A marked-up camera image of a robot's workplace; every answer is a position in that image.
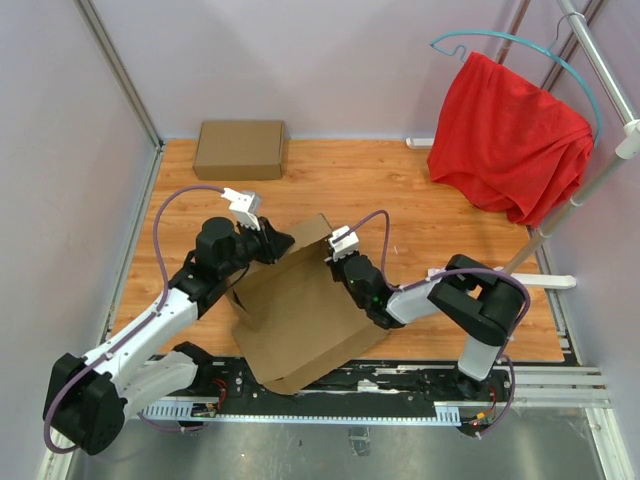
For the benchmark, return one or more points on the white clothes rack stand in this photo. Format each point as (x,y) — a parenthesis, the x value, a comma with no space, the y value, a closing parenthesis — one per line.
(590,150)

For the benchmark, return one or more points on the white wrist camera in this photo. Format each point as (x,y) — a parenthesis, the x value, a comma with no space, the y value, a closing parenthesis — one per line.
(342,242)
(243,206)

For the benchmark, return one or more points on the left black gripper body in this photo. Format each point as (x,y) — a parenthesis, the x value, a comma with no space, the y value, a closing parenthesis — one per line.
(248,245)

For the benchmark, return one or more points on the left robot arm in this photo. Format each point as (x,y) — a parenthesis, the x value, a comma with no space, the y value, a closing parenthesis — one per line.
(91,397)

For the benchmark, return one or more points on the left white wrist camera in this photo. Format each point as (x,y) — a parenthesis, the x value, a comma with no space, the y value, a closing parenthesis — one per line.
(243,206)

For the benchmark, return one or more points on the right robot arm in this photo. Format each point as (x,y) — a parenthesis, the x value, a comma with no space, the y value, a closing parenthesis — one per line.
(487,304)

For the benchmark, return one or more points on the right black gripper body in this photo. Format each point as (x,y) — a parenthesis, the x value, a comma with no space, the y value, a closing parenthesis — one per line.
(338,274)

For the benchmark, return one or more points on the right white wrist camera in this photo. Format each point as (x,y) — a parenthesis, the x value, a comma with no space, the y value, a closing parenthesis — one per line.
(342,242)

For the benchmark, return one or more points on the folded cardboard box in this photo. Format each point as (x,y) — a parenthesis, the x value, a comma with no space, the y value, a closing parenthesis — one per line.
(240,150)

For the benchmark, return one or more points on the cardboard box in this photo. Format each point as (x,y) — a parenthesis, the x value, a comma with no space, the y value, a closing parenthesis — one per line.
(295,323)
(240,150)

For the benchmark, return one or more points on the red cloth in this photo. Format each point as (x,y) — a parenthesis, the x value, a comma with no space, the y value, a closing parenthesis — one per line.
(505,135)

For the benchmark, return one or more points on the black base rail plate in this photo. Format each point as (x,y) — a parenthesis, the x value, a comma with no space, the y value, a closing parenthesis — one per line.
(359,388)

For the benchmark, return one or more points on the white rack foot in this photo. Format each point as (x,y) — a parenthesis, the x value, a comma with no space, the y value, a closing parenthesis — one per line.
(419,143)

